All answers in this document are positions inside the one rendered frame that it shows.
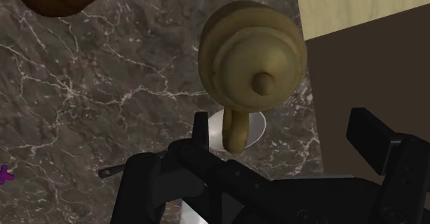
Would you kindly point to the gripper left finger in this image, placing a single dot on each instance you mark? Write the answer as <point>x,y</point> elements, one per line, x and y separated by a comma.
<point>147,183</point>

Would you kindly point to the light wood cabinet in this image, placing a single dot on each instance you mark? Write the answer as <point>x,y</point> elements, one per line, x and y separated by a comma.
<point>356,5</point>

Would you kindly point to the small purple figure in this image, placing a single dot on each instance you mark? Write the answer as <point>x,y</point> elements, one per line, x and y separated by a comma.
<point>4,174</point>

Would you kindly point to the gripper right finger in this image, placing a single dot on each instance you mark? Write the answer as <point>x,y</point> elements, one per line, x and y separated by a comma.
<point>408,169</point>

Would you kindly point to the silver round disc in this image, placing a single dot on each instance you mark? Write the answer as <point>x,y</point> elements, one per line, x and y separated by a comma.
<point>215,129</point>

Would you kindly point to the olive tan lidded teapot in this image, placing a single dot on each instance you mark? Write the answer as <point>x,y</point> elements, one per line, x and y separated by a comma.
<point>248,58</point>

